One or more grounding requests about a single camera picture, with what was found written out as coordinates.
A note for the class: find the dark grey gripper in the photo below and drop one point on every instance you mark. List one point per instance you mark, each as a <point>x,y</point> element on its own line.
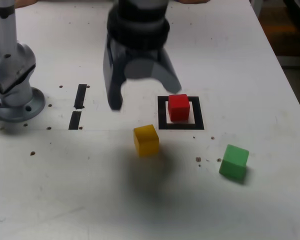
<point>140,53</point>

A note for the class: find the red cube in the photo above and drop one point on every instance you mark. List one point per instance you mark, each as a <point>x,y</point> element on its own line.
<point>178,110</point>

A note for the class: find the yellow cube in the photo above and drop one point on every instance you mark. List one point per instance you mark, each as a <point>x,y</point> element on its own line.
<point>146,141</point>

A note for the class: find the green cube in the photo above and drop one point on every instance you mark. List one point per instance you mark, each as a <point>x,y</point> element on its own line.
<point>233,162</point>

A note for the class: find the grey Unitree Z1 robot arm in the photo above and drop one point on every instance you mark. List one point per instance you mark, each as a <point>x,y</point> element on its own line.
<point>12,62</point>

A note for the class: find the black tape square outline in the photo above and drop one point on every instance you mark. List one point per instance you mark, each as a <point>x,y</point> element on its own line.
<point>162,112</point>

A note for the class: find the person's left hand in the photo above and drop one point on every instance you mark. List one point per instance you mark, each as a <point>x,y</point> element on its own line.
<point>192,1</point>

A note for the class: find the person's right hand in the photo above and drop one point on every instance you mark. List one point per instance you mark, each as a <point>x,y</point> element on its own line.
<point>26,2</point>

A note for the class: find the black tape strip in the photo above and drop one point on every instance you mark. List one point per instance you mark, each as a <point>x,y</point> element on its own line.
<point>80,96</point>

